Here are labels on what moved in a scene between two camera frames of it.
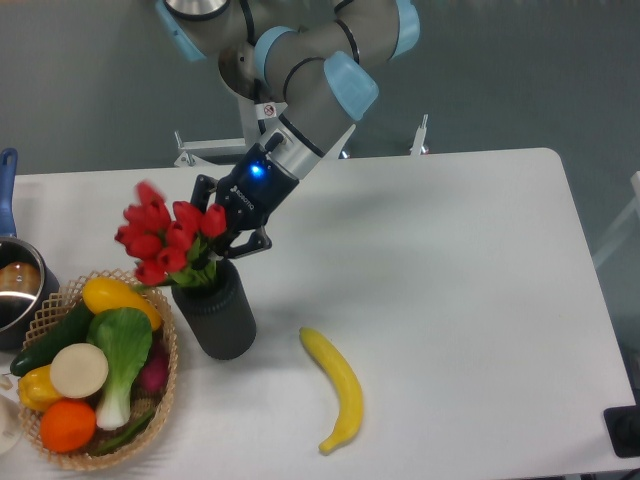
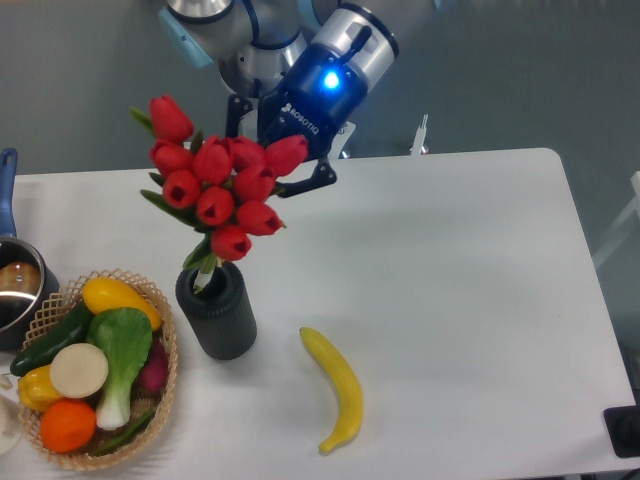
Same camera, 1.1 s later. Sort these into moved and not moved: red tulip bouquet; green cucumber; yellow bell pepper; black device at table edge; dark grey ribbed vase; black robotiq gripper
Moved: black robotiq gripper; red tulip bouquet
Not moved: yellow bell pepper; black device at table edge; green cucumber; dark grey ribbed vase
